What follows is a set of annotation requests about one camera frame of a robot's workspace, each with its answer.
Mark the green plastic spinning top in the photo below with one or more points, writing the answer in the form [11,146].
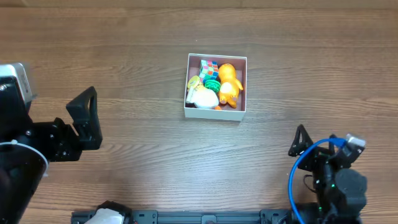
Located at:
[213,85]

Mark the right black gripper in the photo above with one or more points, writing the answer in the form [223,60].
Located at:
[315,157]

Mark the white duck plush toy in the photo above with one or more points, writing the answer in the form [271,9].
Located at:
[204,98]

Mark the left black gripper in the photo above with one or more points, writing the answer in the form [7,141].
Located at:
[71,140]

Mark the yellow wooden rattle drum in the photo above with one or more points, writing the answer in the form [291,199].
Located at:
[194,84]

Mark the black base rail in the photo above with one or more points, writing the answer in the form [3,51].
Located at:
[112,212]

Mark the orange dinosaur figure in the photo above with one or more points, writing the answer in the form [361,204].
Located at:
[230,86]

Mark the multicoloured puzzle cube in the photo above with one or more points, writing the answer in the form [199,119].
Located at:
[208,70]

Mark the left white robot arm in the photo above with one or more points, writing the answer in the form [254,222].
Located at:
[27,148]

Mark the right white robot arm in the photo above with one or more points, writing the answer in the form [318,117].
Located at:
[340,190]

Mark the white cardboard box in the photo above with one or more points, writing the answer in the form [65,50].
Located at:
[222,112]

